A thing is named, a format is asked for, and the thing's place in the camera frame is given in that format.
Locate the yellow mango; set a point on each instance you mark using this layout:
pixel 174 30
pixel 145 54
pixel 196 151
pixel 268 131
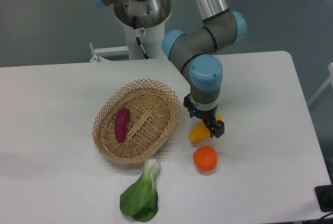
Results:
pixel 199 133

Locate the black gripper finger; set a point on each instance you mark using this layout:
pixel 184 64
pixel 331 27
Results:
pixel 210 125

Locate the white frame at right edge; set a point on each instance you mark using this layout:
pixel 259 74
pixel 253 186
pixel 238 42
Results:
pixel 323 91

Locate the woven wicker basket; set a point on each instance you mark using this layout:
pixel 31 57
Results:
pixel 154 112

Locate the orange tangerine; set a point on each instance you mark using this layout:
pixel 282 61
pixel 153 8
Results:
pixel 205 158

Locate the green bok choy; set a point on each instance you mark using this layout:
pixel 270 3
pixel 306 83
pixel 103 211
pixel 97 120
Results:
pixel 140 200

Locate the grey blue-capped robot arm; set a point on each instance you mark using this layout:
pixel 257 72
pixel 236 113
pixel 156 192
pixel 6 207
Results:
pixel 192 54

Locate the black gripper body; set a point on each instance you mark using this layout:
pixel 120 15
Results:
pixel 205 112

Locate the black device at table edge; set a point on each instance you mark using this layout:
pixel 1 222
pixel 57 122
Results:
pixel 324 197

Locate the purple sweet potato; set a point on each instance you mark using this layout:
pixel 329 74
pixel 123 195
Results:
pixel 120 124

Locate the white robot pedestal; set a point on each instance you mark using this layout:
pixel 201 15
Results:
pixel 144 28

